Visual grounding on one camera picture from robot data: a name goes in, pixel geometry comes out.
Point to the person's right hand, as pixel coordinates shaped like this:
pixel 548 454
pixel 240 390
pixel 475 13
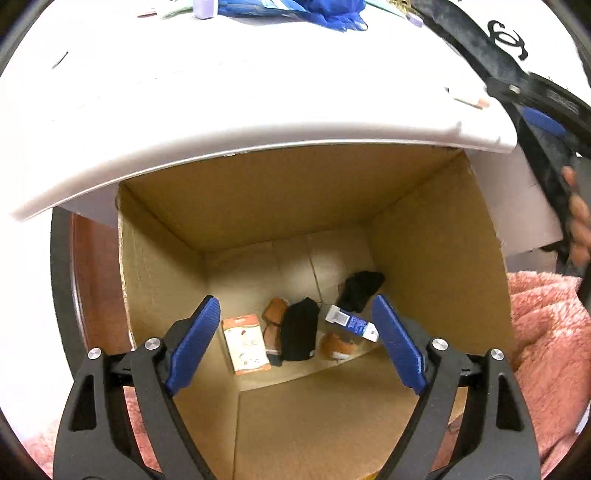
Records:
pixel 581 217

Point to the teal packet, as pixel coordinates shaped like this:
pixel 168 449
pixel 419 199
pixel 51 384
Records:
pixel 178 8

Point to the purple bottle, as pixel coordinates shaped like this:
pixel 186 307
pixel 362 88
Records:
pixel 205 7

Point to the brown cloth piece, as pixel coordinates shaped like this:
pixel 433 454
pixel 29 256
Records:
pixel 275 311

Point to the small purple item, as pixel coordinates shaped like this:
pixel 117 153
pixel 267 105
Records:
pixel 414 19

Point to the orange and white small carton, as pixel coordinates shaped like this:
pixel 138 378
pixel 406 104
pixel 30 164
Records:
pixel 244 344

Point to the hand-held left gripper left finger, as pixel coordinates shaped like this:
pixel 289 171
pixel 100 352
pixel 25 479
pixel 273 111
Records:
pixel 194 341

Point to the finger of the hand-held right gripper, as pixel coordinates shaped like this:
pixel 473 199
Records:
pixel 542 120

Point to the pink and white pen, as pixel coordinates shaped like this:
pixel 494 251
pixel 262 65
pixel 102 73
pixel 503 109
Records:
pixel 471 99

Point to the black cloth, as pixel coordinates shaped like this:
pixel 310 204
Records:
pixel 299 330
pixel 361 290

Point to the blue and white small carton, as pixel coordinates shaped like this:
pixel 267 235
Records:
pixel 353 324

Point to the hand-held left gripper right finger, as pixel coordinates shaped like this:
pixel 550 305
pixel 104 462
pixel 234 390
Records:
pixel 399 346

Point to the orange white round item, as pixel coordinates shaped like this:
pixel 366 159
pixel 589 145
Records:
pixel 336 346

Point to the blue plastic bag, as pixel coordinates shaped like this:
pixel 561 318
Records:
pixel 295 11

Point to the pink fluffy blanket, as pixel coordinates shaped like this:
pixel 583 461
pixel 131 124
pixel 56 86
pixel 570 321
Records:
pixel 545 346

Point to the black bed frame edge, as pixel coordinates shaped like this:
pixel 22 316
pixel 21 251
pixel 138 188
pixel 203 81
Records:
pixel 540 175

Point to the brown cardboard box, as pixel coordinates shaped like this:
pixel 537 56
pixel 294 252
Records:
pixel 415 240

